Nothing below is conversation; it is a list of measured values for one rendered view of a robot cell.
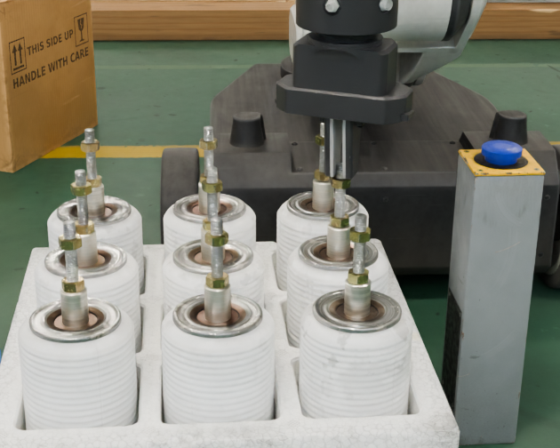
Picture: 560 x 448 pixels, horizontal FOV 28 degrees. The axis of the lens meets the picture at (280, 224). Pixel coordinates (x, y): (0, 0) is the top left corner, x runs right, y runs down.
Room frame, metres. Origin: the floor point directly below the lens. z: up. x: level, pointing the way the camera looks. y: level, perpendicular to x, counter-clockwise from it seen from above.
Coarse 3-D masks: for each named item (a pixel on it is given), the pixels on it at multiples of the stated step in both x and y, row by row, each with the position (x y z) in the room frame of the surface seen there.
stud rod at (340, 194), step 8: (336, 168) 0.96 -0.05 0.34; (336, 176) 0.96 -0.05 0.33; (336, 192) 0.96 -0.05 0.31; (344, 192) 0.96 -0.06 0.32; (336, 200) 0.96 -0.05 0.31; (344, 200) 0.96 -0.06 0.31; (336, 208) 0.96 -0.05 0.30; (344, 208) 0.96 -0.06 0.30; (336, 216) 0.96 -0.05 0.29; (344, 216) 0.96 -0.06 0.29
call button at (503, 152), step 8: (488, 144) 1.05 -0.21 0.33; (496, 144) 1.05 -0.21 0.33; (504, 144) 1.05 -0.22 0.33; (512, 144) 1.05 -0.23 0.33; (488, 152) 1.04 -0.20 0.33; (496, 152) 1.03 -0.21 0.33; (504, 152) 1.03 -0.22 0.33; (512, 152) 1.03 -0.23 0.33; (520, 152) 1.04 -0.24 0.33; (488, 160) 1.04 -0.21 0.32; (496, 160) 1.03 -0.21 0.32; (504, 160) 1.03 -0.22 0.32; (512, 160) 1.04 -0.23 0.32
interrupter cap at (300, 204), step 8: (304, 192) 1.11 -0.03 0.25; (312, 192) 1.11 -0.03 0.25; (288, 200) 1.08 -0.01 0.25; (296, 200) 1.09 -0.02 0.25; (304, 200) 1.09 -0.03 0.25; (312, 200) 1.09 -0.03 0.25; (352, 200) 1.09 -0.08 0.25; (288, 208) 1.06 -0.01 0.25; (296, 208) 1.07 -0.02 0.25; (304, 208) 1.07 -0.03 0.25; (312, 208) 1.07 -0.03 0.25; (352, 208) 1.07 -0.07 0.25; (304, 216) 1.04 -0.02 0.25; (312, 216) 1.04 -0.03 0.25; (320, 216) 1.04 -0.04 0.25; (328, 216) 1.04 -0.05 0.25
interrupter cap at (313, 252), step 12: (312, 240) 0.98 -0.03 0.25; (324, 240) 0.98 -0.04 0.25; (300, 252) 0.95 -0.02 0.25; (312, 252) 0.95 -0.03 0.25; (324, 252) 0.96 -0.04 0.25; (372, 252) 0.96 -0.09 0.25; (312, 264) 0.93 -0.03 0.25; (324, 264) 0.93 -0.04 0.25; (336, 264) 0.93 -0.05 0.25; (348, 264) 0.93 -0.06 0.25
